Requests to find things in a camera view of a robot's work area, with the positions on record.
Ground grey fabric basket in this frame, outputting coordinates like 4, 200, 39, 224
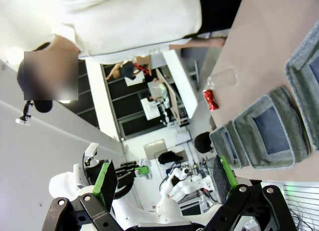
284, 23, 319, 152
209, 125, 250, 170
231, 86, 312, 169

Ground person in white sweater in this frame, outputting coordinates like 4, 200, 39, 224
0, 0, 244, 114

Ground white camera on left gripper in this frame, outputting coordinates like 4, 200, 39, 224
83, 142, 100, 167

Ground seated person black hair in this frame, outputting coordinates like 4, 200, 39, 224
194, 131, 215, 154

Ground brown cardboard sheet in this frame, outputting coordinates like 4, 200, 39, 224
156, 67, 181, 126

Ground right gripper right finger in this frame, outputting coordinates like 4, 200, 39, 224
200, 155, 299, 231

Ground clear plastic cup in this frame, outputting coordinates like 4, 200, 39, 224
205, 67, 239, 89

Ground white desk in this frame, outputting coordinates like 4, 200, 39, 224
163, 50, 200, 119

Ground white framed monitor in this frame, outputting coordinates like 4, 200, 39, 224
179, 200, 203, 217

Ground person's right forearm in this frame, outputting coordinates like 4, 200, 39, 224
169, 38, 210, 50

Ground crushed red drink can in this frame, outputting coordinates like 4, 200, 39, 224
202, 88, 219, 112

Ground white box shaped cabinet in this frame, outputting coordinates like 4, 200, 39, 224
140, 97, 160, 121

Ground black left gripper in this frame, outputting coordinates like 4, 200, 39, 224
115, 162, 151, 192

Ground ceiling light panel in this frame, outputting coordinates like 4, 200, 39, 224
6, 46, 24, 65

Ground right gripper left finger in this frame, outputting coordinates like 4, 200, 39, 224
41, 160, 123, 231

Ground white paper ball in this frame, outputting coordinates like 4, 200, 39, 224
138, 158, 153, 180

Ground person's right hand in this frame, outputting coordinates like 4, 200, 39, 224
208, 37, 226, 48

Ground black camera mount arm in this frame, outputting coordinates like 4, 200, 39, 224
15, 100, 34, 127

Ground background person dark clothes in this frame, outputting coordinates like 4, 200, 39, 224
106, 61, 138, 81

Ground black jacket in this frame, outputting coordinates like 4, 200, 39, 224
158, 151, 184, 165

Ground white slotted base plate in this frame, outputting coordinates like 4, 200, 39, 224
260, 181, 319, 231

